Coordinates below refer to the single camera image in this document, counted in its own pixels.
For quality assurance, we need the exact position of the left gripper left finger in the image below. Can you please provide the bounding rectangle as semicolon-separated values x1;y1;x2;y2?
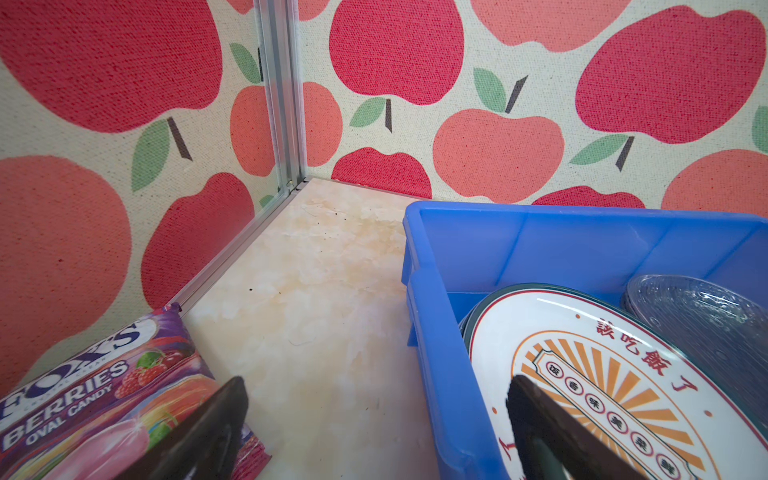
118;376;248;479

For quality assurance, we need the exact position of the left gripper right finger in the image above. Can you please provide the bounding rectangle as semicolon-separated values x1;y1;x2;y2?
506;375;643;479

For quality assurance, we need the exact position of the orange sunburst plate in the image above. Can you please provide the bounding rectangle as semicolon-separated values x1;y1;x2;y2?
460;284;767;479

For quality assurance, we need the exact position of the clear textured glass plate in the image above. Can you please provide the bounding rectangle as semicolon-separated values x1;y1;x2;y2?
621;275;767;434

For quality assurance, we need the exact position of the blue plastic bin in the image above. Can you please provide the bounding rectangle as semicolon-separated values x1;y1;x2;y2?
402;201;767;479

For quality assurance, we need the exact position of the purple cherry snack bag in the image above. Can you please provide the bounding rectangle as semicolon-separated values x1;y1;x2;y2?
1;304;270;479

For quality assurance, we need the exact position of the left aluminium frame post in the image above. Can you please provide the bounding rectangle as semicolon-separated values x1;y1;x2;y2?
172;1;307;317

